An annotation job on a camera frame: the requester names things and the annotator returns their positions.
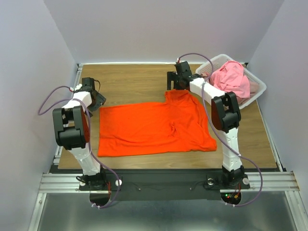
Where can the dusty pink t shirt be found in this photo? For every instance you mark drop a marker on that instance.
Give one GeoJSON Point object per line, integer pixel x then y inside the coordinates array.
{"type": "Point", "coordinates": [253, 89]}

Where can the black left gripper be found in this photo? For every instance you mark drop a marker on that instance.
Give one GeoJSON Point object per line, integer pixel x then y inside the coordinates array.
{"type": "Point", "coordinates": [100, 101]}

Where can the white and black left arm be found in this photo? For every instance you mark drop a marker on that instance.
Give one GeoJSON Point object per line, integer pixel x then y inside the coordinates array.
{"type": "Point", "coordinates": [72, 132]}

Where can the aluminium frame rail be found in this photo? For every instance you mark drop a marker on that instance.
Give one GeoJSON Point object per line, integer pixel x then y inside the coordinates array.
{"type": "Point", "coordinates": [58, 126]}

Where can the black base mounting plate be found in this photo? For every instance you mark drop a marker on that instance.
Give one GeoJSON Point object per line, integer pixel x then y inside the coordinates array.
{"type": "Point", "coordinates": [164, 184]}

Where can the orange t shirt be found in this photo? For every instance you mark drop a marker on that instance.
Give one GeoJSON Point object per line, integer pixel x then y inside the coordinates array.
{"type": "Point", "coordinates": [179, 124]}

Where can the white perforated plastic basket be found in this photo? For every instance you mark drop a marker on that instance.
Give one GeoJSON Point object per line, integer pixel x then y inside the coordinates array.
{"type": "Point", "coordinates": [215, 64]}

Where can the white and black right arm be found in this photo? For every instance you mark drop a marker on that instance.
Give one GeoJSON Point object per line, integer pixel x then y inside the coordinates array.
{"type": "Point", "coordinates": [225, 117]}

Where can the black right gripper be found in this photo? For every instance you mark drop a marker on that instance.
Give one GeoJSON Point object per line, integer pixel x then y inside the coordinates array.
{"type": "Point", "coordinates": [171, 80]}

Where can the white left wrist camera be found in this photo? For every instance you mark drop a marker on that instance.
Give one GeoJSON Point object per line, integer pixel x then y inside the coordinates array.
{"type": "Point", "coordinates": [76, 88]}

